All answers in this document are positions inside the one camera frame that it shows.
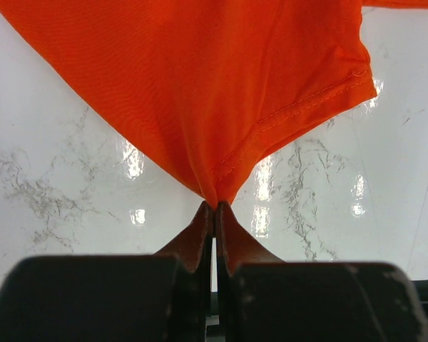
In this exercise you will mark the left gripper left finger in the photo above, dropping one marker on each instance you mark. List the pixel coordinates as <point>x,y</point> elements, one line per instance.
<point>191,294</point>

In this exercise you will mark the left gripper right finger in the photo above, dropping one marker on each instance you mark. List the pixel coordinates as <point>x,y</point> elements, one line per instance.
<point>236,249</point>

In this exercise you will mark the orange t shirt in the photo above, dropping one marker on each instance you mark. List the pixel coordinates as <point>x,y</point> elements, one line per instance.
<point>206,89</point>

